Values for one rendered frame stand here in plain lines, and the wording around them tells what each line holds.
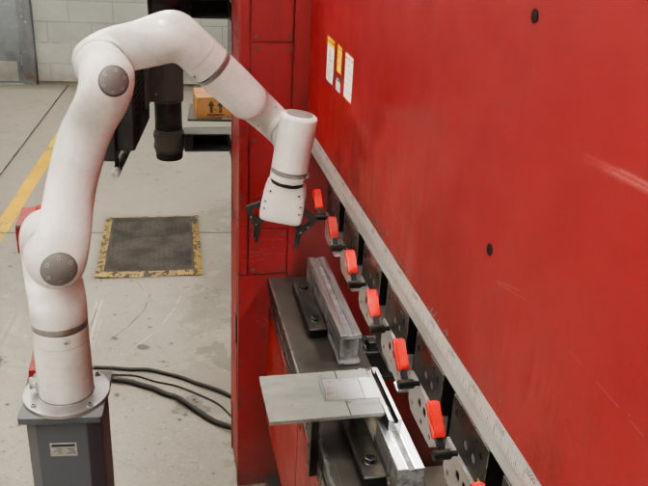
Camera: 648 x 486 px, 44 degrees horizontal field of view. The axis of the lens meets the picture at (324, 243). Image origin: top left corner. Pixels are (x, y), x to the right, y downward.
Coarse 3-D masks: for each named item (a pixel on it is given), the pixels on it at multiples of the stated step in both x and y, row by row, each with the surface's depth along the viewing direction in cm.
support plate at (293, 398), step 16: (272, 384) 189; (288, 384) 190; (304, 384) 190; (272, 400) 183; (288, 400) 184; (304, 400) 184; (320, 400) 184; (336, 400) 184; (352, 400) 185; (368, 400) 185; (272, 416) 178; (288, 416) 178; (304, 416) 179; (320, 416) 179; (336, 416) 179; (352, 416) 180; (368, 416) 181
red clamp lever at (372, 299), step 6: (366, 294) 167; (372, 294) 167; (372, 300) 166; (378, 300) 167; (372, 306) 166; (378, 306) 166; (372, 312) 165; (378, 312) 165; (372, 318) 166; (378, 318) 165; (378, 324) 165; (372, 330) 163; (378, 330) 164; (384, 330) 164; (390, 330) 165
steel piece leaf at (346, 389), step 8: (320, 376) 189; (320, 384) 189; (328, 384) 190; (336, 384) 190; (344, 384) 190; (352, 384) 190; (328, 392) 187; (336, 392) 187; (344, 392) 187; (352, 392) 187; (360, 392) 187; (328, 400) 184
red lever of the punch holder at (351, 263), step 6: (348, 252) 185; (354, 252) 185; (348, 258) 184; (354, 258) 184; (348, 264) 184; (354, 264) 184; (348, 270) 183; (354, 270) 183; (354, 276) 183; (348, 282) 182; (354, 282) 182; (360, 282) 182
